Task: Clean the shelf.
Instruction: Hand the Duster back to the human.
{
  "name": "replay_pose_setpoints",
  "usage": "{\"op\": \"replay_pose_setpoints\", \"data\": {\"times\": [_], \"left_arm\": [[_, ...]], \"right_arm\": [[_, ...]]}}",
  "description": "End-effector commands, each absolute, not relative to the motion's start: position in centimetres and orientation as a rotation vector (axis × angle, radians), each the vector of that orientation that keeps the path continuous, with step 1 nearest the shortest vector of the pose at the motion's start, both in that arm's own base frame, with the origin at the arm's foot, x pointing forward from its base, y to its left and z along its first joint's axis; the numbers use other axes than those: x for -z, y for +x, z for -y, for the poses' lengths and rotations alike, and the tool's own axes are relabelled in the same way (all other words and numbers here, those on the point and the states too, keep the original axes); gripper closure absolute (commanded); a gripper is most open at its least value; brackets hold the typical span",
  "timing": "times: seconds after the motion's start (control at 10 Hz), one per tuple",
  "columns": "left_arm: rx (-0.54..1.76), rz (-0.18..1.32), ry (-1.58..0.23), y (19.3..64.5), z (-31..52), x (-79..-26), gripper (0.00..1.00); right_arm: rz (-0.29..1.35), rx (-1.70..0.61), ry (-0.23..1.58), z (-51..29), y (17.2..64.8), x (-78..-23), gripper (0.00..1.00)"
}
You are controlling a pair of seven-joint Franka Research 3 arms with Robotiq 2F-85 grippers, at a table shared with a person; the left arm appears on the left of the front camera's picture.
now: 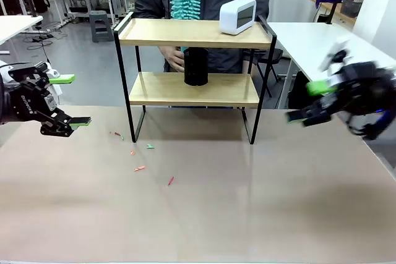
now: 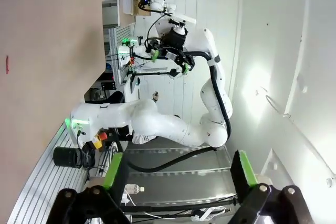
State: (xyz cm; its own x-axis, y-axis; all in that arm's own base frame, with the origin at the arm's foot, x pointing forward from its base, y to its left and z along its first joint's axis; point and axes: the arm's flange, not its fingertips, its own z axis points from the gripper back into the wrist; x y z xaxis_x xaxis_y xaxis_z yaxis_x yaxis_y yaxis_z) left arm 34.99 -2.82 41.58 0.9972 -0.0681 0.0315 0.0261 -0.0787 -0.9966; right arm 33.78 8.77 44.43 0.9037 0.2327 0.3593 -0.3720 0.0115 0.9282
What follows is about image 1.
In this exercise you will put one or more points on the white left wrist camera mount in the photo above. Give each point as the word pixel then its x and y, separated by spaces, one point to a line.
pixel 55 91

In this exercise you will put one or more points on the white table with single leg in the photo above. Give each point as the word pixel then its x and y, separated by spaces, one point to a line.
pixel 15 24

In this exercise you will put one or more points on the white digital clock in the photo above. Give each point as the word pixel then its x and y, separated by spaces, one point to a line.
pixel 232 16

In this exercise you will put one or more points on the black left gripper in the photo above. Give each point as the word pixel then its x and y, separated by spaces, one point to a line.
pixel 21 103

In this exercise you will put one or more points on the grey mesh basket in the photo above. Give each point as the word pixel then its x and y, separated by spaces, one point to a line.
pixel 352 5

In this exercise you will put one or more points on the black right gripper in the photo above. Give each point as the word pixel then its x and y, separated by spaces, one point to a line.
pixel 368 91

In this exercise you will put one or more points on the person's right hand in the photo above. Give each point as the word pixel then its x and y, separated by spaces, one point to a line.
pixel 173 57

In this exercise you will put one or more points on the black backpack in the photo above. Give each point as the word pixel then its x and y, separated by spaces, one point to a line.
pixel 40 1

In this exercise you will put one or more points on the grey step stool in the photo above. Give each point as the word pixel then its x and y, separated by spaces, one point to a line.
pixel 100 27

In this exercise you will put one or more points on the large white table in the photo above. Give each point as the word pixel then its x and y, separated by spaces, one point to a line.
pixel 303 41

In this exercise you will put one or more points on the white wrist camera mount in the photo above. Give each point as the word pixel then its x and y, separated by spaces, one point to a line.
pixel 55 91
pixel 335 55

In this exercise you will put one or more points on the wooden side table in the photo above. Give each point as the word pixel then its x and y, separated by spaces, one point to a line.
pixel 328 7

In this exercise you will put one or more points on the black cylindrical cup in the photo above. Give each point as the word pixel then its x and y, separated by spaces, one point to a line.
pixel 195 69

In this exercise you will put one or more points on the black bag on floor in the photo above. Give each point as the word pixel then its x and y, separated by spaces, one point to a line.
pixel 298 97

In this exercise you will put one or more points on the two-tier wood metal shelf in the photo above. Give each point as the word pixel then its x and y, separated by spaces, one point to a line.
pixel 185 32

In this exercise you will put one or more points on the orange paper scrap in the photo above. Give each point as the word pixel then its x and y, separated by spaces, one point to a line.
pixel 140 168

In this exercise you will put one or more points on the long red paper scrap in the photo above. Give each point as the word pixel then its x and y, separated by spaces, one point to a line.
pixel 170 180

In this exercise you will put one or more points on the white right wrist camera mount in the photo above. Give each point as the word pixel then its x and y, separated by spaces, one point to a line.
pixel 335 55

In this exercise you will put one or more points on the wide green paper scrap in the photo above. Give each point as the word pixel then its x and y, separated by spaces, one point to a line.
pixel 150 146

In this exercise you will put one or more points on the black power brick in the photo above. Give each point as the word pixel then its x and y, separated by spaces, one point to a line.
pixel 41 38

